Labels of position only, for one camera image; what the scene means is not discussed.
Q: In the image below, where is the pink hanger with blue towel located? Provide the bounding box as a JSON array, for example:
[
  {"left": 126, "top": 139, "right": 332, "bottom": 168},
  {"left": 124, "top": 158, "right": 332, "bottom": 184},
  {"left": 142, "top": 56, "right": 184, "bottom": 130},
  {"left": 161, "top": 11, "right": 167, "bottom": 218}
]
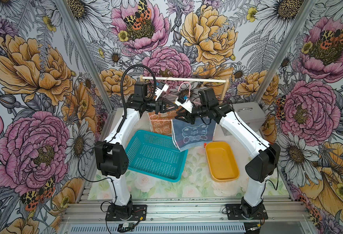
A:
[{"left": 176, "top": 82, "right": 202, "bottom": 104}]

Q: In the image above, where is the blue towel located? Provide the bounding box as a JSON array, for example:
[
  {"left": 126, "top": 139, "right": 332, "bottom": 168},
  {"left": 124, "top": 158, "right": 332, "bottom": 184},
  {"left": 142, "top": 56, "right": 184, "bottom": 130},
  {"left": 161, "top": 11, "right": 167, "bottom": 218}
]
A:
[{"left": 172, "top": 118, "right": 216, "bottom": 151}]

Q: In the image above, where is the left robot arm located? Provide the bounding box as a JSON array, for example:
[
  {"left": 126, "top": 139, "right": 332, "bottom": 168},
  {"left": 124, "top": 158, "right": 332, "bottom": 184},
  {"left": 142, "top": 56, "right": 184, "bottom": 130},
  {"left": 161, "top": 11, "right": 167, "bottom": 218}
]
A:
[{"left": 95, "top": 82, "right": 178, "bottom": 221}]

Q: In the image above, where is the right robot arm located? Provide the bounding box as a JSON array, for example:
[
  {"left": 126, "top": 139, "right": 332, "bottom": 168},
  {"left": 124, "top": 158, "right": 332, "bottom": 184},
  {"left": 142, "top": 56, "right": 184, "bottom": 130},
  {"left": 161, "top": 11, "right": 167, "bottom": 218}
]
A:
[{"left": 175, "top": 88, "right": 280, "bottom": 220}]

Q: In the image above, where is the orange bunny towel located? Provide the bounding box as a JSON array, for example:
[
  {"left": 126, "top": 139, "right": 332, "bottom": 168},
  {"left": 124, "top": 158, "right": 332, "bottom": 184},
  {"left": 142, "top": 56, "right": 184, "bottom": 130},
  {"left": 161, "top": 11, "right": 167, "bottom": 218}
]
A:
[{"left": 148, "top": 110, "right": 177, "bottom": 136}]

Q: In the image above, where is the wooden clothes rack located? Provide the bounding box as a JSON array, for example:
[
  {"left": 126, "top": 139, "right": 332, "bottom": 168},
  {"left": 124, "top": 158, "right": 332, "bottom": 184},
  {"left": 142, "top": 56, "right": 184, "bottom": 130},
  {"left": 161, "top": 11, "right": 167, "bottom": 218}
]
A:
[{"left": 156, "top": 77, "right": 230, "bottom": 101}]

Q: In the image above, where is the silver metal case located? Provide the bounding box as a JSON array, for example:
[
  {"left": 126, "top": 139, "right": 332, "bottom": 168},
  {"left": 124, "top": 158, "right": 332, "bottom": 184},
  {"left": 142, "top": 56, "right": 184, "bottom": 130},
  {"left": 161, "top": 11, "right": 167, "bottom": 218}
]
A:
[{"left": 227, "top": 101, "right": 267, "bottom": 134}]

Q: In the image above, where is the teal plastic basket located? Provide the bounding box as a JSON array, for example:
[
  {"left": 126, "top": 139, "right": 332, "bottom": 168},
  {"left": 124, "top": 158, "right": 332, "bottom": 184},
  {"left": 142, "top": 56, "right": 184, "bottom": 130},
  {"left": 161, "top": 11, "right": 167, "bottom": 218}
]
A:
[{"left": 126, "top": 130, "right": 188, "bottom": 183}]

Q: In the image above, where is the yellow plastic tray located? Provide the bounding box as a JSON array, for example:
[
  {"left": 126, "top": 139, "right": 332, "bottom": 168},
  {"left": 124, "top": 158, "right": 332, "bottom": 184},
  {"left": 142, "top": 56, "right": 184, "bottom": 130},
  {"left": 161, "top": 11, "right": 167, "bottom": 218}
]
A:
[{"left": 205, "top": 141, "right": 240, "bottom": 182}]

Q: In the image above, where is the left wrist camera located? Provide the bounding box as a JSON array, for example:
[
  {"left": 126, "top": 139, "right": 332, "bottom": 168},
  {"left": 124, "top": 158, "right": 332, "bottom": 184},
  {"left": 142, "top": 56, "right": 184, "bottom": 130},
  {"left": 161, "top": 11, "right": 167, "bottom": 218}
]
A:
[{"left": 155, "top": 82, "right": 169, "bottom": 101}]

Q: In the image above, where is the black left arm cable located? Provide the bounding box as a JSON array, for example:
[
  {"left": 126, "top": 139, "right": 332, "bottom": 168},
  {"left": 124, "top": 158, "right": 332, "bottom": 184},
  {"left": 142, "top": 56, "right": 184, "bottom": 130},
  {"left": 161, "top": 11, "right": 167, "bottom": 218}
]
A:
[{"left": 120, "top": 64, "right": 158, "bottom": 129}]

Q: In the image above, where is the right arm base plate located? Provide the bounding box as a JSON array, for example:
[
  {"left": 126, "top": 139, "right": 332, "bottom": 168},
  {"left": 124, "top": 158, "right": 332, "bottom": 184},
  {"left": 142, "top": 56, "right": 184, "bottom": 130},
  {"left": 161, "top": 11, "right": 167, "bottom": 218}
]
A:
[{"left": 223, "top": 203, "right": 268, "bottom": 220}]

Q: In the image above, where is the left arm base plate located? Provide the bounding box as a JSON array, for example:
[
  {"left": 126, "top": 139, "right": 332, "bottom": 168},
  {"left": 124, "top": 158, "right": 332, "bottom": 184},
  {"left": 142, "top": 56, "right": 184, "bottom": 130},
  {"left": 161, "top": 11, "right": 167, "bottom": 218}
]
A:
[{"left": 105, "top": 204, "right": 148, "bottom": 221}]

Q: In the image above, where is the aluminium front rail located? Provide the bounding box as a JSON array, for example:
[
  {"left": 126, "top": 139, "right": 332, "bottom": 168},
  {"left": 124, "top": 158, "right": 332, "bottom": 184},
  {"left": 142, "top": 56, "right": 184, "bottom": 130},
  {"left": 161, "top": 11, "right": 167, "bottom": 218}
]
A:
[{"left": 62, "top": 197, "right": 309, "bottom": 224}]

